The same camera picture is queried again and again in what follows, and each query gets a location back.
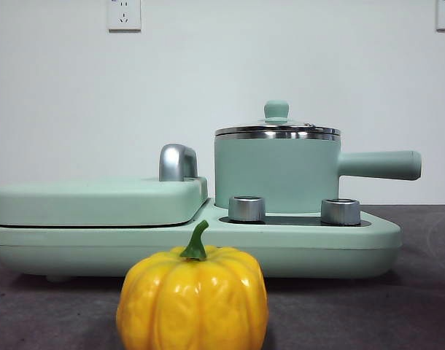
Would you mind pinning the yellow toy pumpkin green stem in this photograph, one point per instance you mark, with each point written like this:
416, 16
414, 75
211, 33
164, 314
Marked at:
193, 299

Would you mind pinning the silver control knob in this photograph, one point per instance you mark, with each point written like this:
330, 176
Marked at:
246, 209
340, 212

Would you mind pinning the mint green breakfast machine base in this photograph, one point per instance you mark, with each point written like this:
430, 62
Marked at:
317, 251

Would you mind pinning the glass lid with green knob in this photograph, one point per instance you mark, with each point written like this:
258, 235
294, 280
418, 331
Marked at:
276, 109

